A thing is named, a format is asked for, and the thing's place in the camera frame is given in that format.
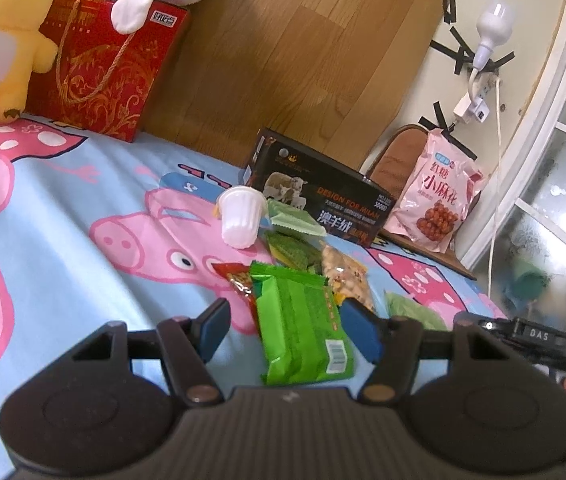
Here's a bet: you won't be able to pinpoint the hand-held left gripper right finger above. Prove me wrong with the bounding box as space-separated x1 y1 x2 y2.
339 299 514 406

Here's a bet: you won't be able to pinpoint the large pink snack bag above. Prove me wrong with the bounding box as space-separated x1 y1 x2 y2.
388 127 489 255

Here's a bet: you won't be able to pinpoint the wooden board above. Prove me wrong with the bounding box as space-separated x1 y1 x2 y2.
58 0 444 173

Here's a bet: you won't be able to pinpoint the white light bulb lamp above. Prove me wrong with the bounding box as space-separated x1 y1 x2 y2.
466 2 513 111

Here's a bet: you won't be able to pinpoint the pale green snack packet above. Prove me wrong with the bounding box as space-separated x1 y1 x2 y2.
265 199 328 238

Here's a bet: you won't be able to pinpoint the dark green snack packet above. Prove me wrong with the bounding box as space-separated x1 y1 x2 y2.
265 230 325 276

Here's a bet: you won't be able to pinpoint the white jelly cup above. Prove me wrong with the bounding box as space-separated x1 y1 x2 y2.
215 185 269 250

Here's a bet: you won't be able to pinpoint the plain green snack packet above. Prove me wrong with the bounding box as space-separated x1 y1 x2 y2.
384 291 456 331

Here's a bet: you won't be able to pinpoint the brown seat cushion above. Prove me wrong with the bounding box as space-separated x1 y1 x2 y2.
360 124 478 281

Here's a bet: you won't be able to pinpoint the white cable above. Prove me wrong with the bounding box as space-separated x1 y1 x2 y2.
486 76 505 297

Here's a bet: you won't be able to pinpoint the clear peanut snack packet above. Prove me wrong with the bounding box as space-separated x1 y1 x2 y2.
319 242 376 318

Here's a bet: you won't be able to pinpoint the large bright green snack packet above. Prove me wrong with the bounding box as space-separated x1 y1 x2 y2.
249 261 355 387

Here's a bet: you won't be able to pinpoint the black tape strips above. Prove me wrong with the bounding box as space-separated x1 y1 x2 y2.
419 0 516 161

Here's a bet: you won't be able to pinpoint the cartoon pig printed bed sheet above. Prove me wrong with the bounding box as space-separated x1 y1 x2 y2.
0 112 514 480

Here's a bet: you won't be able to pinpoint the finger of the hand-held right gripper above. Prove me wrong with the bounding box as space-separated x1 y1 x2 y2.
478 317 515 335

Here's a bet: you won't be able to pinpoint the red gift bag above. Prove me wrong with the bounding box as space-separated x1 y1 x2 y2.
25 0 193 143

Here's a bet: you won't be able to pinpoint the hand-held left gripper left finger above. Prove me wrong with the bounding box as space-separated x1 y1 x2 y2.
70 297 234 406

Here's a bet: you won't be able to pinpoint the black cardboard box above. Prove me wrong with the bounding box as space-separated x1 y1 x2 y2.
240 127 403 248

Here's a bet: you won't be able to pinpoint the white window frame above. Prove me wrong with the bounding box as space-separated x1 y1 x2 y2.
456 0 566 321

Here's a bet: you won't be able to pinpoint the red snack packet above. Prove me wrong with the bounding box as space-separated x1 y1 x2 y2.
212 261 264 336

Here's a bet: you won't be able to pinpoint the white power adapter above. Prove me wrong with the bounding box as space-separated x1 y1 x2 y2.
452 94 489 125

